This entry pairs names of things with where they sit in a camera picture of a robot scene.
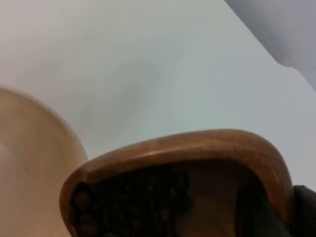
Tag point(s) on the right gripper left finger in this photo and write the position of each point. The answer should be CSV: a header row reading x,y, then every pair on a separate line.
x,y
256,217

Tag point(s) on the coffee beans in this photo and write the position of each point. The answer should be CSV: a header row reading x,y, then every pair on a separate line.
x,y
128,209

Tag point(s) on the pale wooden bowl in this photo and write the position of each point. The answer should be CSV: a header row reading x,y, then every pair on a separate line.
x,y
32,160

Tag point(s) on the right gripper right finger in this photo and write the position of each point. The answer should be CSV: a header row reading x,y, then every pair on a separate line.
x,y
306,212

